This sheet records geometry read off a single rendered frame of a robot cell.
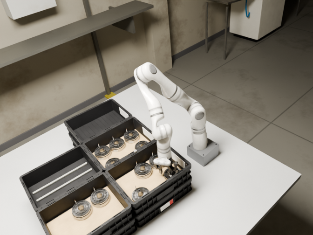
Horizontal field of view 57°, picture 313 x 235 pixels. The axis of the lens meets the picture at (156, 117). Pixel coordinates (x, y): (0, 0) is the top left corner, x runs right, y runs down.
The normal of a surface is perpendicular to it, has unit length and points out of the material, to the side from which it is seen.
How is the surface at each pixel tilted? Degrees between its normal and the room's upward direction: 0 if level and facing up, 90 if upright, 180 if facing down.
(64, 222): 0
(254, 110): 0
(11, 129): 90
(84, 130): 0
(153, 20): 90
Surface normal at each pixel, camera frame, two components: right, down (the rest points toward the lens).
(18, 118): 0.65, 0.42
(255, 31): -0.74, 0.48
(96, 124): -0.11, -0.77
